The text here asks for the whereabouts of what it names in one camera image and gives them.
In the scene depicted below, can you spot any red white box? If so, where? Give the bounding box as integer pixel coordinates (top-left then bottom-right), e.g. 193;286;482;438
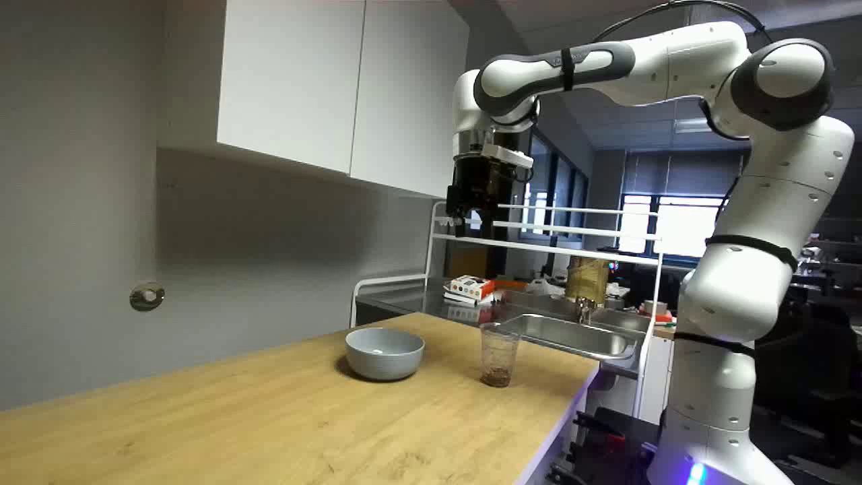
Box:
445;275;501;306

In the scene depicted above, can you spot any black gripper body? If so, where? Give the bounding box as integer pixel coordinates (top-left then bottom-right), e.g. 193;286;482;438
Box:
448;154;533;236

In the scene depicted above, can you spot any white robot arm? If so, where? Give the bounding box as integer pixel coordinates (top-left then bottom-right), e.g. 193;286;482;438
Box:
448;21;855;485

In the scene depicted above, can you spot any wall knob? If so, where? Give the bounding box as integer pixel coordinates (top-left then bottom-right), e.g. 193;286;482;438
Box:
129;286;168;313

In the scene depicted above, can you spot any white wall cabinet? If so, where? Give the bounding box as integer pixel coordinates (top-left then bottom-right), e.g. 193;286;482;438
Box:
160;0;470;197

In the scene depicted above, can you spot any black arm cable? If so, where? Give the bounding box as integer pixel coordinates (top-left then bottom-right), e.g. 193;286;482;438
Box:
587;0;773;46

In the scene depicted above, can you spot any clear plastic cup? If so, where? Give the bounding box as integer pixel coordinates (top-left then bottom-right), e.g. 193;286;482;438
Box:
479;322;518;388

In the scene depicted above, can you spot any grey bowl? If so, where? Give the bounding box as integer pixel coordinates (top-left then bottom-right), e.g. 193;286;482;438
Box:
344;325;426;383

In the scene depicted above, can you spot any steel sink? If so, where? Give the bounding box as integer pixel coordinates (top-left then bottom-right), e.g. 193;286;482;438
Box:
498;313;641;371

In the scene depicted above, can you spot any white dish rack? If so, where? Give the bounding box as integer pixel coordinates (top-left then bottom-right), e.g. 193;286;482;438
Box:
350;204;672;423

